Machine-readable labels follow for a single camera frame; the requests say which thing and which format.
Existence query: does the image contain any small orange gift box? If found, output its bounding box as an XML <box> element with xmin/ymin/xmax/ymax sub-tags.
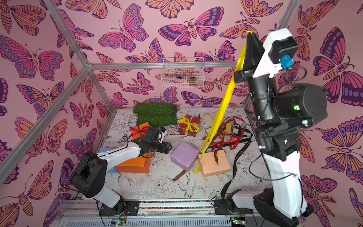
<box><xmin>130</xmin><ymin>121</ymin><xmax>150</xmax><ymax>140</ymax></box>

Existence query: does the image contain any large orange gift box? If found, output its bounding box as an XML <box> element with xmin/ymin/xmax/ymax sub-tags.
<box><xmin>115</xmin><ymin>152</ymin><xmax>153</xmax><ymax>174</ymax></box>

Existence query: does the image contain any lilac gift box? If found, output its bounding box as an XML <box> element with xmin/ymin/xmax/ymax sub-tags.
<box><xmin>171</xmin><ymin>142</ymin><xmax>199</xmax><ymax>172</ymax></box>

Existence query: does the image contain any peach gift box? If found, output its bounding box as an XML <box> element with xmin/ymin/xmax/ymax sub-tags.
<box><xmin>198</xmin><ymin>149</ymin><xmax>232</xmax><ymax>177</ymax></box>

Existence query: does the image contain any brown ribbon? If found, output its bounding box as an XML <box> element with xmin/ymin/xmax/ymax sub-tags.
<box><xmin>172</xmin><ymin>117</ymin><xmax>236</xmax><ymax>182</ymax></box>

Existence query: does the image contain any black printed ribbon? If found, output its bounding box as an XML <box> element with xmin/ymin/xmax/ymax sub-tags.
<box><xmin>220</xmin><ymin>130</ymin><xmax>253</xmax><ymax>199</ymax></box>

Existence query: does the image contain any light blue gift box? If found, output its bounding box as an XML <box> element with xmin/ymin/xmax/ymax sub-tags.
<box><xmin>98</xmin><ymin>148</ymin><xmax>120</xmax><ymax>173</ymax></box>

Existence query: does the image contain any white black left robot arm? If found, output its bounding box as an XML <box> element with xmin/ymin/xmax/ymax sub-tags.
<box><xmin>69</xmin><ymin>127</ymin><xmax>173</xmax><ymax>213</ymax></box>

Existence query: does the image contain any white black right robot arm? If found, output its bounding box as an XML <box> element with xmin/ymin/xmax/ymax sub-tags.
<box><xmin>234</xmin><ymin>28</ymin><xmax>328</xmax><ymax>227</ymax></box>

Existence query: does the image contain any green artificial grass mat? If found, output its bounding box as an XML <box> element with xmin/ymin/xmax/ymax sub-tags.
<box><xmin>133</xmin><ymin>102</ymin><xmax>178</xmax><ymax>128</ymax></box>

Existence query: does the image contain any aluminium frame post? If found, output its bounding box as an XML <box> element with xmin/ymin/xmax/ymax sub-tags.
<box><xmin>278</xmin><ymin>0</ymin><xmax>301</xmax><ymax>30</ymax></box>

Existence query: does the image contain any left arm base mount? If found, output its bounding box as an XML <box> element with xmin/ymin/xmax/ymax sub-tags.
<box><xmin>99</xmin><ymin>201</ymin><xmax>140</xmax><ymax>217</ymax></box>

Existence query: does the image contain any white wire basket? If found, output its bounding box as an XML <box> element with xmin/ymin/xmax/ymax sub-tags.
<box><xmin>160</xmin><ymin>57</ymin><xmax>205</xmax><ymax>89</ymax></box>

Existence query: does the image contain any aluminium front rail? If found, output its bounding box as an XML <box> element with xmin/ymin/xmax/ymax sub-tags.
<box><xmin>55</xmin><ymin>198</ymin><xmax>259</xmax><ymax>227</ymax></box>

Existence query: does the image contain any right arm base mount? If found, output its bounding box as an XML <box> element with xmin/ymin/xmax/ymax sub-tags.
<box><xmin>210</xmin><ymin>190</ymin><xmax>255</xmax><ymax>215</ymax></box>

